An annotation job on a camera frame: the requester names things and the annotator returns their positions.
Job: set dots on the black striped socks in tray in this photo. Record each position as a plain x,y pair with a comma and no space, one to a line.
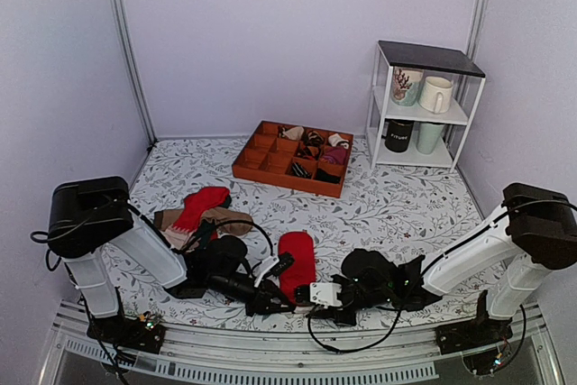
299,170

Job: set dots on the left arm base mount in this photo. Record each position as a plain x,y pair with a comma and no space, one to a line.
143,333

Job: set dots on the brown patterned socks in tray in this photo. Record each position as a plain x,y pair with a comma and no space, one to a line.
310,145

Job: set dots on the left aluminium frame post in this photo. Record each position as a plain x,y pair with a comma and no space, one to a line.
143,111

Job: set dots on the floral patterned mug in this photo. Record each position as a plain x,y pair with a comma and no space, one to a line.
406,85

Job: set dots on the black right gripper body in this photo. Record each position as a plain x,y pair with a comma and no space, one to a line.
332,315

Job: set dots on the purple socks in tray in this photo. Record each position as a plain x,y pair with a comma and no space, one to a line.
334,155

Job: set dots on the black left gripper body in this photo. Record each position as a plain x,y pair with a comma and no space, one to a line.
263,296

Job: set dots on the red sock in pile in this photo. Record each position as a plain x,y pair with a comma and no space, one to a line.
195,206

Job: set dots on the beige rolled socks in tray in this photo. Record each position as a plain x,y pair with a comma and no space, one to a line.
294,133

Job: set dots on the black mug with text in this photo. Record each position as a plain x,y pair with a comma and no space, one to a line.
398,135

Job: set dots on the white brown socks in tray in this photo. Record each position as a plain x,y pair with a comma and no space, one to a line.
336,140

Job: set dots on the pale green mug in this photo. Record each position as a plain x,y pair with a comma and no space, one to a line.
429,135

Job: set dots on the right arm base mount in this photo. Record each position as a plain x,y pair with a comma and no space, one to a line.
473,333

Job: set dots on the orange divided organizer tray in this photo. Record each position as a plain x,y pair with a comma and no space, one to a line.
266,158

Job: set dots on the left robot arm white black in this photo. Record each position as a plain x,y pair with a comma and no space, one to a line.
203,249

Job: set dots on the dark green patterned sock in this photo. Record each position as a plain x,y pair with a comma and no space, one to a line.
200,238

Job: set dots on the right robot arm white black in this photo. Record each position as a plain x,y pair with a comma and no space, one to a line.
534,229

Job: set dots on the red santa sock pair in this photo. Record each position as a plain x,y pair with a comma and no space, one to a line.
302,272

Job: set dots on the aluminium front table rail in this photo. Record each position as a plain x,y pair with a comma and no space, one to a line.
204,355

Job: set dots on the floral table cloth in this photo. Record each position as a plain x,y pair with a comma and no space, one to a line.
400,212

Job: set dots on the white shelf rack black top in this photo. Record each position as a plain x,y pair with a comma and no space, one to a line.
468,84

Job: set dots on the cream white mug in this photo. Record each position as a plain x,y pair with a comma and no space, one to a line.
436,95

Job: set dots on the right aluminium frame post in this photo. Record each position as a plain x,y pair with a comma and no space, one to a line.
474,38

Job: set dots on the aluminium frame post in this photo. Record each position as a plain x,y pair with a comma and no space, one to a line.
474,38
143,111

